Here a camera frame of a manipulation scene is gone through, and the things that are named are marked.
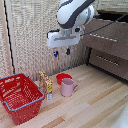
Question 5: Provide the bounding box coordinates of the red plastic shopping basket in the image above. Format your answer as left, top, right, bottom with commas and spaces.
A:
0, 72, 46, 126

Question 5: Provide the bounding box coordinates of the brown wooden drawer cabinet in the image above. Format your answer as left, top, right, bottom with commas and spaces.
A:
81, 7, 128, 83

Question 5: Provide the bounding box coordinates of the silver bar drawer handle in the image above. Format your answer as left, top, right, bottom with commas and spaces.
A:
88, 32, 119, 44
95, 54, 121, 67

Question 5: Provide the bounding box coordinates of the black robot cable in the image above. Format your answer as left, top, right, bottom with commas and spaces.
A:
80, 12, 128, 37

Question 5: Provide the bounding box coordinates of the pink mug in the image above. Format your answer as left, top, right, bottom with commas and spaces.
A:
59, 77, 80, 98

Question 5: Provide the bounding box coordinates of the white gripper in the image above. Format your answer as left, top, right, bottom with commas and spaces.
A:
46, 28, 83, 58

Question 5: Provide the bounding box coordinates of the red bowl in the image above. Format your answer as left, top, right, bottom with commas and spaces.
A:
55, 73, 74, 86

